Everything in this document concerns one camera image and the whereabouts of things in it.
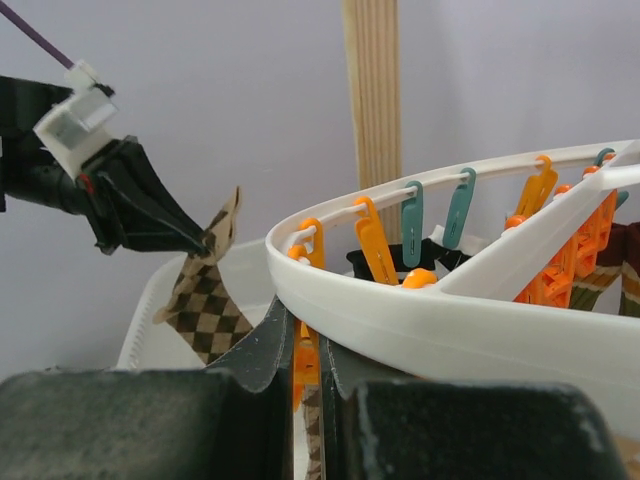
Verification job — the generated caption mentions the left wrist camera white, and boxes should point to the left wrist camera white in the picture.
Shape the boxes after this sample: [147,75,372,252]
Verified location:
[33,60,118,181]

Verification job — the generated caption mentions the brown argyle sock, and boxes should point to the brown argyle sock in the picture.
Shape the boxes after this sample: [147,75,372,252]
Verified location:
[302,385,323,480]
[152,186,253,365]

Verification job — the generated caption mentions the white round clip hanger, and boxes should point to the white round clip hanger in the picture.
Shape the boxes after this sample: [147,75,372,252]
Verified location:
[265,140,639,437]

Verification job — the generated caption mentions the black sock white stripes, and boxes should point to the black sock white stripes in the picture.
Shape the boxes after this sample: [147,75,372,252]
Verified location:
[345,237,494,284]

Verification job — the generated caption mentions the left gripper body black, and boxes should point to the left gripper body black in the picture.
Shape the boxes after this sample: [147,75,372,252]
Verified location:
[59,135,150,255]

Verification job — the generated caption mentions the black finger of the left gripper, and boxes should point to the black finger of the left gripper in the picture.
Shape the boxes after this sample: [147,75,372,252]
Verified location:
[119,142,203,240]
[99,222,206,255]

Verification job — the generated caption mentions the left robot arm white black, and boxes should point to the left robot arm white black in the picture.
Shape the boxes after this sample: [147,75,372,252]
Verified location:
[1,77,205,255]

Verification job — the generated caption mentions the brown sock clipped on hanger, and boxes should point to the brown sock clipped on hanger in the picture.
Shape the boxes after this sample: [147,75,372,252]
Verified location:
[569,222,640,318]

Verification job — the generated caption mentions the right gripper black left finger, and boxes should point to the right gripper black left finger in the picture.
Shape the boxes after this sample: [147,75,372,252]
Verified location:
[1,301,294,479]

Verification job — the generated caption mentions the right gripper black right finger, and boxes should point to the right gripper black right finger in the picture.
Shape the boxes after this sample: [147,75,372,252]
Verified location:
[319,338,630,479]

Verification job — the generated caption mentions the wooden hanger stand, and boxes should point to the wooden hanger stand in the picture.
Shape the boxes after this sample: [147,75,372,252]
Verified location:
[341,0,404,191]

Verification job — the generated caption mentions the orange clip between fingers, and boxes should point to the orange clip between fingers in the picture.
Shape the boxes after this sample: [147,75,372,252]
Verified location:
[293,319,320,411]

